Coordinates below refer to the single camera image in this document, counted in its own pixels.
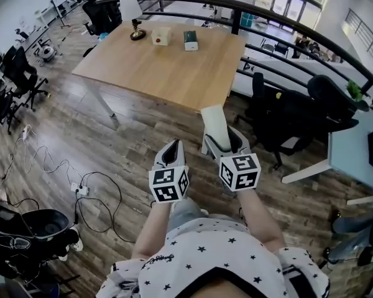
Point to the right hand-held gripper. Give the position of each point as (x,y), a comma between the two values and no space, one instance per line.
(239,172)

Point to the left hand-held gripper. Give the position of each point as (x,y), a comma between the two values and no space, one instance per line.
(169,183)

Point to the person's left forearm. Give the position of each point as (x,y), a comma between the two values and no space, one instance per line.
(150,231)

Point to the person's right forearm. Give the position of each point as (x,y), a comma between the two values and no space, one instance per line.
(261,219)

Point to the grey denim shorts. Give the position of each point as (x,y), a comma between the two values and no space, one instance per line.
(186,211)

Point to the black office chair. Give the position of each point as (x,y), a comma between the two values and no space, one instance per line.
(21,73)
(286,113)
(101,11)

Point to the white table leg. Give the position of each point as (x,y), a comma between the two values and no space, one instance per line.
(102,99)

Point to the white power strip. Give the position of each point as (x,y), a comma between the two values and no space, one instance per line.
(81,188)

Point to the white star print shirt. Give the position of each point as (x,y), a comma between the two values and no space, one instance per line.
(217,253)

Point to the green and white tissue box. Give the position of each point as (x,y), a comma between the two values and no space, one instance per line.
(191,40)

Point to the cream organizer box red knob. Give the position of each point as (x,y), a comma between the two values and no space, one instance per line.
(161,36)

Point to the white desk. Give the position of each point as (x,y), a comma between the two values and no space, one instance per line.
(351,154)

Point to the green potted plant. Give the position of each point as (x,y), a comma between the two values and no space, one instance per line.
(354,89)

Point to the white extension socket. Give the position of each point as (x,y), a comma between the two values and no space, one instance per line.
(25,133)

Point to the white shade brass desk lamp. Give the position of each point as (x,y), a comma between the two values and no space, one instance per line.
(131,8)

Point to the round white device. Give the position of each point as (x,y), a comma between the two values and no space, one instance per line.
(47,52)

